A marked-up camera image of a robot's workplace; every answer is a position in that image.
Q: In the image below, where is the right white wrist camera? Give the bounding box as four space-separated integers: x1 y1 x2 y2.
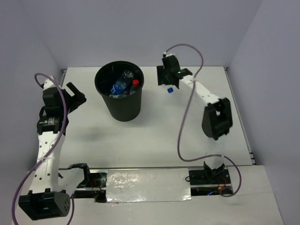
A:
163 52 175 58

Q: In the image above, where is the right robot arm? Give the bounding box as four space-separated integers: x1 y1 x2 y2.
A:
157 52 233 183

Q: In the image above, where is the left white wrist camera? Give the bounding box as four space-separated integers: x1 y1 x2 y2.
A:
43 76 61 91

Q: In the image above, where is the black plastic waste bin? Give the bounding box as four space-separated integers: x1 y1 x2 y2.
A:
94 61 144 122

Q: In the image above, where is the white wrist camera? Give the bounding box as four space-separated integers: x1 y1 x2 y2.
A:
163 52 175 58
43 76 61 91

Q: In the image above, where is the red cap red label bottle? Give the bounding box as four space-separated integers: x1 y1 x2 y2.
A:
129 79 140 95

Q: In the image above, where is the silver foil sheet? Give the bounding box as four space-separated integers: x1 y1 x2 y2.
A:
106 168 191 203

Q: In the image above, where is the blue label bottle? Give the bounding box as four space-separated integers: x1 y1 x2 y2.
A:
162 84 174 93
110 69 134 95

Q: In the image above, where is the black metal base rail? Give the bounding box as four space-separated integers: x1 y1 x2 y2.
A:
74 168 233 203

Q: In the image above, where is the clear bottle white green label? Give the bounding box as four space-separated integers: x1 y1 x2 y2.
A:
109 92 128 98

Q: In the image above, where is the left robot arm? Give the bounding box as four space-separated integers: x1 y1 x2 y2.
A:
18 79 92 221

